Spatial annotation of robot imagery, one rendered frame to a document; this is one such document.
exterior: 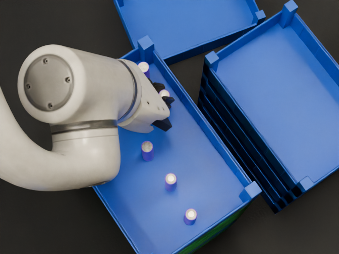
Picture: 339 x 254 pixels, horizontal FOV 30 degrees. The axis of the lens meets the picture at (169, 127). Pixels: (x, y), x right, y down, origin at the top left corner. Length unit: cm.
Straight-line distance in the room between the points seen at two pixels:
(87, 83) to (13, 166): 11
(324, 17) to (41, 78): 101
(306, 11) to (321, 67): 34
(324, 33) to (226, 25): 23
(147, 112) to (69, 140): 16
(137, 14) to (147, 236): 69
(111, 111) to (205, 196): 33
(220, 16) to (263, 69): 33
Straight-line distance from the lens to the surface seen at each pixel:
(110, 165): 71
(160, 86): 96
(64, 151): 69
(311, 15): 157
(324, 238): 144
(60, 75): 67
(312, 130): 122
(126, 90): 75
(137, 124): 83
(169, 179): 94
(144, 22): 153
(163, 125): 89
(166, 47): 150
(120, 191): 100
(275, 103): 122
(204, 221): 100
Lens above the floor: 139
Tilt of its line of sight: 75 degrees down
